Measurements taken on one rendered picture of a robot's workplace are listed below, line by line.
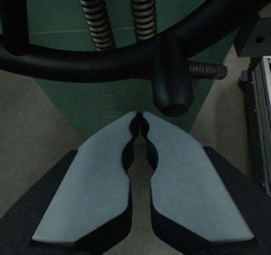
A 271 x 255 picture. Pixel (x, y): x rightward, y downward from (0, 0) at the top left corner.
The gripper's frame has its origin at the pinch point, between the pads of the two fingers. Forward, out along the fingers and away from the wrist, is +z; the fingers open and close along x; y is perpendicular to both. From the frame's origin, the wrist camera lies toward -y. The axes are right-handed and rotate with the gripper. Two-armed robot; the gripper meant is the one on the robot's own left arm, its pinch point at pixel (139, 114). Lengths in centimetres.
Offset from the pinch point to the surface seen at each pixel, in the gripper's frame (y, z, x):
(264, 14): -3.7, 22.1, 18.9
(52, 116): 41, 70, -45
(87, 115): 24, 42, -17
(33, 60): -2.4, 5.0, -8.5
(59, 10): -5.4, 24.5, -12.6
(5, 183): 57, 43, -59
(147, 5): -5.8, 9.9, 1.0
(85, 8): -5.8, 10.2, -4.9
